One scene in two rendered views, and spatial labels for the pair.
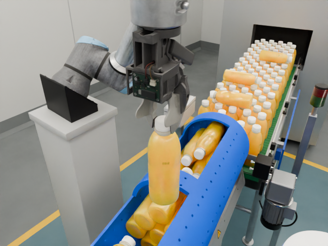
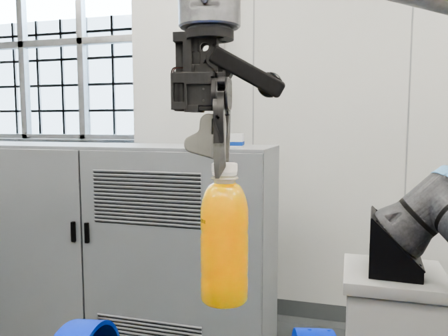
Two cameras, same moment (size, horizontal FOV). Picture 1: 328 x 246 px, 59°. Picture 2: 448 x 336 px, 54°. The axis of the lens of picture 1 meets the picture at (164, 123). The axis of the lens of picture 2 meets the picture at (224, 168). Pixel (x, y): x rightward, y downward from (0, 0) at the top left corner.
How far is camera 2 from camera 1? 0.70 m
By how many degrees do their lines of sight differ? 68
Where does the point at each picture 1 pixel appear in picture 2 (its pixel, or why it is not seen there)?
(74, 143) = (357, 309)
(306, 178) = not seen: outside the picture
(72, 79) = (395, 218)
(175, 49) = (218, 57)
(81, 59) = (420, 193)
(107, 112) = (433, 291)
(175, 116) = (210, 147)
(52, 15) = not seen: outside the picture
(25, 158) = not seen: outside the picture
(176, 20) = (191, 15)
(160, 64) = (190, 69)
